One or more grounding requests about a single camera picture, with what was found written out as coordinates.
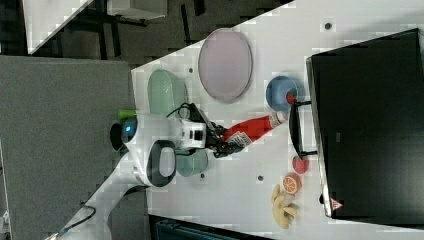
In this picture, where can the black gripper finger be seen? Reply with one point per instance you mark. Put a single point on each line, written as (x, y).
(223, 149)
(216, 130)

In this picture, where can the green object behind arm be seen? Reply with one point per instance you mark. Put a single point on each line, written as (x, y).
(125, 114)

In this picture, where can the dark blue crate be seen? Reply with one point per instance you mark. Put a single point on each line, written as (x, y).
(163, 228)

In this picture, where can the toy orange half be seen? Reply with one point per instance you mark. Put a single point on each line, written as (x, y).
(292, 183)

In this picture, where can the toy strawberry in bowl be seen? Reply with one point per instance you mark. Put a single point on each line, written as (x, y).
(291, 98)

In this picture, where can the green cup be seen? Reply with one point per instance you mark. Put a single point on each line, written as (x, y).
(189, 164)

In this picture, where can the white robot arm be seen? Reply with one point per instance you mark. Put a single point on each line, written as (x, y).
(152, 142)

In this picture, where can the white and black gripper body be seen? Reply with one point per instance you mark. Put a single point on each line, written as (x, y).
(193, 135)

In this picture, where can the large grey round plate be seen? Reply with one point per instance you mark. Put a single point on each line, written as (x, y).
(225, 65)

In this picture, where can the green dish rack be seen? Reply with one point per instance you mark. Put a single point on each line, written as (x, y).
(166, 92)

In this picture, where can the yellow plush banana bunch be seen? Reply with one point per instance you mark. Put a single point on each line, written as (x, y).
(282, 208)

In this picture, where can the red plush ketchup bottle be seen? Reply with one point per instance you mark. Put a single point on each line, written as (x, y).
(245, 133)

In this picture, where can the small blue bowl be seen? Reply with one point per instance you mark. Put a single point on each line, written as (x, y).
(276, 92)

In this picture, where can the toy strawberry on table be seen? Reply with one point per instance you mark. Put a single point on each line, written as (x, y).
(300, 165)

